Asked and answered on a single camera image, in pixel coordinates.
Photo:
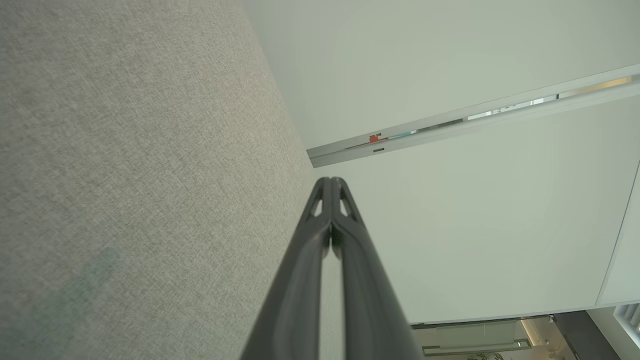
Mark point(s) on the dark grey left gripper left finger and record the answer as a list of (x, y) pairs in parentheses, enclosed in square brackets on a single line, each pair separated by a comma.
[(295, 300)]

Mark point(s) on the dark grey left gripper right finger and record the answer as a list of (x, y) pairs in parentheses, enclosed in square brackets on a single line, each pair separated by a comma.
[(370, 310)]

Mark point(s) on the dark grey pillar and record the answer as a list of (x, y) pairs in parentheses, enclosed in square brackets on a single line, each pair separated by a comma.
[(582, 335)]

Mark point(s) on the grey metal double post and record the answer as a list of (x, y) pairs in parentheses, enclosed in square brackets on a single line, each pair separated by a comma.
[(450, 131)]

